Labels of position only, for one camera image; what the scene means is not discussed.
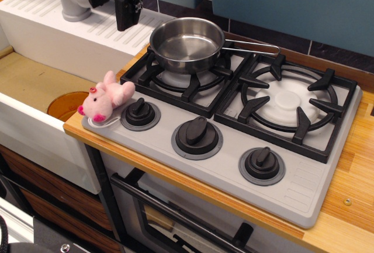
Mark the pink stuffed pig toy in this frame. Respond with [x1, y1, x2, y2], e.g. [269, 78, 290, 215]
[77, 71, 135, 123]

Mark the stainless steel pan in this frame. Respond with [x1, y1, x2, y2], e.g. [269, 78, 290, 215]
[150, 17, 281, 74]

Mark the white toy sink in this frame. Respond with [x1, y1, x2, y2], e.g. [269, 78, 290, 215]
[1, 0, 169, 194]

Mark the black left stove knob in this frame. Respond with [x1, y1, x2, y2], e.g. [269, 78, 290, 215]
[120, 98, 161, 131]

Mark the black stove knob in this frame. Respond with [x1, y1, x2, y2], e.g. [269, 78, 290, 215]
[171, 116, 223, 161]
[238, 147, 286, 186]
[120, 98, 161, 131]

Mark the black left burner grate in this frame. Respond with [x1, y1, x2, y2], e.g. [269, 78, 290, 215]
[120, 47, 254, 118]

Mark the black burner grate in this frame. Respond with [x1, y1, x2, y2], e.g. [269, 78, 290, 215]
[214, 55, 362, 163]
[120, 47, 254, 118]

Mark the black middle stove knob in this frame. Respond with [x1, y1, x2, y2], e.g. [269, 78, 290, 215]
[171, 116, 223, 161]

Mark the white right burner cap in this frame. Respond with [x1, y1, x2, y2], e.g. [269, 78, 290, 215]
[254, 78, 327, 127]

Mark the black right burner grate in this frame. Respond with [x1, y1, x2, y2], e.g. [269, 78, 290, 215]
[214, 55, 362, 163]

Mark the black right stove knob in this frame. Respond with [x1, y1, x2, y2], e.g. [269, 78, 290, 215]
[238, 147, 286, 186]

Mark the oven door with window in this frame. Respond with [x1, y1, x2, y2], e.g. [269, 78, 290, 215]
[109, 174, 264, 253]

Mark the grey toy stove top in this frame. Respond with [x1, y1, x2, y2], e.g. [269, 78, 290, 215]
[81, 48, 363, 230]

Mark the black oven door handle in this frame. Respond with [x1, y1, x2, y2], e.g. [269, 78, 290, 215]
[110, 168, 253, 252]

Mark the black braided cable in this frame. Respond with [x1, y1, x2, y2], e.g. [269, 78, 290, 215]
[0, 214, 9, 253]

